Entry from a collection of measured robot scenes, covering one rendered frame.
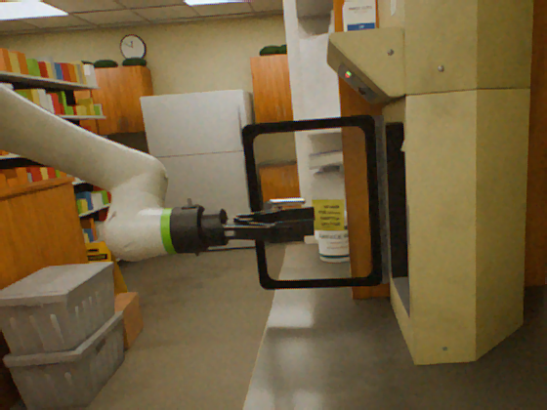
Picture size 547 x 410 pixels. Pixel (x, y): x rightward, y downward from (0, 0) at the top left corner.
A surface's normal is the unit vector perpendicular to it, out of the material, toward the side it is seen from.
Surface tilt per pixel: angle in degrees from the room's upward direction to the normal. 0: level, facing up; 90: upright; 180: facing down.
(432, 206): 90
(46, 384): 95
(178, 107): 90
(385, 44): 90
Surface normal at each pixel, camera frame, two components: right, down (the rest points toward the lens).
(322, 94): -0.42, 0.22
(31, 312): 0.01, 0.35
